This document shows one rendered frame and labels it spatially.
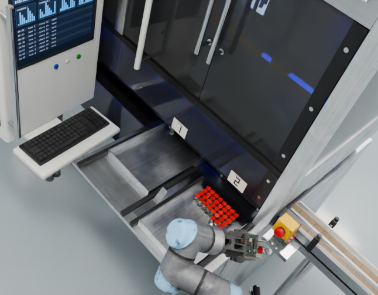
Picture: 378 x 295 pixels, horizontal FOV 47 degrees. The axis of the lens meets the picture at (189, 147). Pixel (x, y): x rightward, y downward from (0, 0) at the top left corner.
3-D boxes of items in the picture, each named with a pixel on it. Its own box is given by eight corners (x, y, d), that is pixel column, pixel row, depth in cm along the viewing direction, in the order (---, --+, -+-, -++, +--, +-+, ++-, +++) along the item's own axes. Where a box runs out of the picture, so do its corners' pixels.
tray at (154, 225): (199, 185, 184) (202, 179, 182) (244, 228, 175) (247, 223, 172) (137, 225, 164) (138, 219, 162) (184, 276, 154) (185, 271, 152)
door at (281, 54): (199, 99, 170) (250, -49, 129) (283, 171, 154) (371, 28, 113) (199, 99, 170) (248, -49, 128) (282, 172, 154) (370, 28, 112)
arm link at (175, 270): (187, 306, 109) (206, 268, 108) (148, 285, 111) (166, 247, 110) (192, 295, 117) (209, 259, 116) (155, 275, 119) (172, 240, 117)
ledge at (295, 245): (280, 221, 184) (282, 219, 183) (303, 243, 179) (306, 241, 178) (260, 239, 176) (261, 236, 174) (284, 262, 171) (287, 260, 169)
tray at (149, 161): (166, 125, 204) (168, 120, 202) (205, 161, 194) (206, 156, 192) (107, 154, 184) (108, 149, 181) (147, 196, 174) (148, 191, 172)
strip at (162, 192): (160, 195, 176) (162, 186, 172) (165, 200, 175) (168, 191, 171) (133, 212, 168) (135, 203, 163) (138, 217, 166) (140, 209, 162)
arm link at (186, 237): (158, 239, 113) (172, 211, 112) (189, 245, 119) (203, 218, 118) (174, 256, 106) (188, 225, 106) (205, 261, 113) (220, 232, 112)
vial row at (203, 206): (194, 199, 179) (197, 192, 175) (225, 230, 172) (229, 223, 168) (191, 201, 177) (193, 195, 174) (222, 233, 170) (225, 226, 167)
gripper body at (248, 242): (257, 262, 121) (227, 257, 114) (234, 258, 128) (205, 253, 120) (260, 235, 123) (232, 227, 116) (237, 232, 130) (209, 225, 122)
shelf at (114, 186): (158, 122, 207) (159, 119, 206) (268, 225, 181) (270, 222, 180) (72, 164, 179) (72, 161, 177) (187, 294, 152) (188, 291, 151)
